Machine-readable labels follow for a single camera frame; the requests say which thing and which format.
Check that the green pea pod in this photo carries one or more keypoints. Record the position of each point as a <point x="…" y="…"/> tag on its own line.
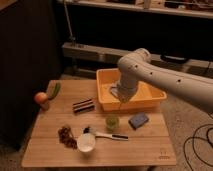
<point x="55" y="91"/>

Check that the orange apple toy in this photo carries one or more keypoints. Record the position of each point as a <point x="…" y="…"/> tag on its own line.
<point x="42" y="100"/>

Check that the wooden fork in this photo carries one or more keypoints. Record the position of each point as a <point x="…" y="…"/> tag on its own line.
<point x="113" y="90"/>

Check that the metal shelf rack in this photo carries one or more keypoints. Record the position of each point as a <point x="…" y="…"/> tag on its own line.
<point x="102" y="31"/>

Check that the striped brown block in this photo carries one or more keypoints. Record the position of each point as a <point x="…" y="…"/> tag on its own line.
<point x="83" y="106"/>

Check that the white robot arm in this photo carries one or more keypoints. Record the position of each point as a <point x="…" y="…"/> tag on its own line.
<point x="136" y="66"/>

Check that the white bowl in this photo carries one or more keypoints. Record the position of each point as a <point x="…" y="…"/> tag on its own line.
<point x="86" y="142"/>

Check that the blue sponge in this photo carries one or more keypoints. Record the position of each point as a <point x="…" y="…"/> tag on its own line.
<point x="138" y="120"/>

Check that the brown dried flower bunch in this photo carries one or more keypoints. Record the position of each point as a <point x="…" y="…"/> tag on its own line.
<point x="66" y="137"/>

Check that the green plastic cup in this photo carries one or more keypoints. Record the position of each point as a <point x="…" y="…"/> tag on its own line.
<point x="112" y="122"/>

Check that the yellow plastic bin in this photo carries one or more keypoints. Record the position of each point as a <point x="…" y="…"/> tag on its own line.
<point x="146" y="96"/>

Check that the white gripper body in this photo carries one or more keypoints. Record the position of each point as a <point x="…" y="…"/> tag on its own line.
<point x="124" y="93"/>

